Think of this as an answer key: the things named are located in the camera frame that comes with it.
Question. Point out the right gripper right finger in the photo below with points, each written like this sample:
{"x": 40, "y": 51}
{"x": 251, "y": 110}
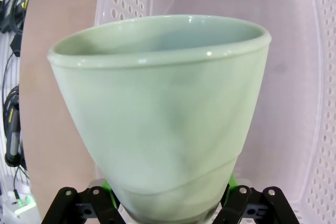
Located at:
{"x": 257, "y": 205}

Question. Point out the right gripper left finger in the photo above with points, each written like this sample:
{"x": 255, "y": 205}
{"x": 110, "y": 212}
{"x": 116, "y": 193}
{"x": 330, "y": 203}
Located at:
{"x": 86, "y": 203}

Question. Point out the white device with green light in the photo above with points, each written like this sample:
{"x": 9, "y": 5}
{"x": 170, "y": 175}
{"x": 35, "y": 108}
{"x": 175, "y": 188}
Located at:
{"x": 23, "y": 208}

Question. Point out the white perforated plastic basket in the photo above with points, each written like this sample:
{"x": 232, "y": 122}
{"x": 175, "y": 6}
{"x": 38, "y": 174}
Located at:
{"x": 302, "y": 103}

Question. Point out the pale green cup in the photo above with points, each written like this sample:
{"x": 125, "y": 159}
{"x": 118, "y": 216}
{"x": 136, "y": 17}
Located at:
{"x": 157, "y": 116}

